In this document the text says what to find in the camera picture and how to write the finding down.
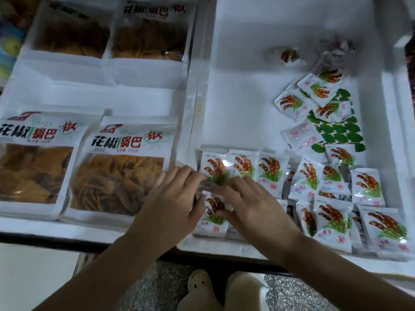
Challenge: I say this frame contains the pile of dark red packets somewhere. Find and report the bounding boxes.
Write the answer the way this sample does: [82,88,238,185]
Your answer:
[405,35,415,111]

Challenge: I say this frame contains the person's beige trousers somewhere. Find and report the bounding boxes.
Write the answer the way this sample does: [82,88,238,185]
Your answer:
[222,270,271,311]

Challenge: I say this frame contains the green leaf-pattern sheet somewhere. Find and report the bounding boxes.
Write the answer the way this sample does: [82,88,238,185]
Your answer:
[306,89,367,155]

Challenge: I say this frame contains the person's left hand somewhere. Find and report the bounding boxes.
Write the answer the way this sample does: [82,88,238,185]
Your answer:
[125,165,210,258]

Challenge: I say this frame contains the person's left forearm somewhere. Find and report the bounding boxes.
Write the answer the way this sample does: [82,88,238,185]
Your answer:
[32,236,163,311]

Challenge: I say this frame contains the person's left white shoe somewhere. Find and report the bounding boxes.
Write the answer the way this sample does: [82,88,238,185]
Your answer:
[177,269,216,311]

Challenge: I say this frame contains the pile of white printed packets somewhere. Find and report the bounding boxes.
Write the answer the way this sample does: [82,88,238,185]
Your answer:
[192,37,413,258]

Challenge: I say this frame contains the white foam slab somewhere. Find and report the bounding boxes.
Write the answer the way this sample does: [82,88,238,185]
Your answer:
[0,243,83,311]

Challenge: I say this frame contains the person's right hand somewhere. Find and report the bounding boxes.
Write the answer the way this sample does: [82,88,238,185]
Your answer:
[206,176,307,264]

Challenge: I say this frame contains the white bag of orange crisps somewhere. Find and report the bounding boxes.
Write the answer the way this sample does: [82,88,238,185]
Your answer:
[105,0,197,63]
[0,111,102,222]
[31,0,113,61]
[60,115,180,232]

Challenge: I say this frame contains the white red printed carton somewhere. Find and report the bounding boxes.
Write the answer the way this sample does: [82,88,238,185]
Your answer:
[73,252,99,277]

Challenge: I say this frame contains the person's right forearm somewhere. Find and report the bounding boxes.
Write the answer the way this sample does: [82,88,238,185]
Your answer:
[279,236,415,311]

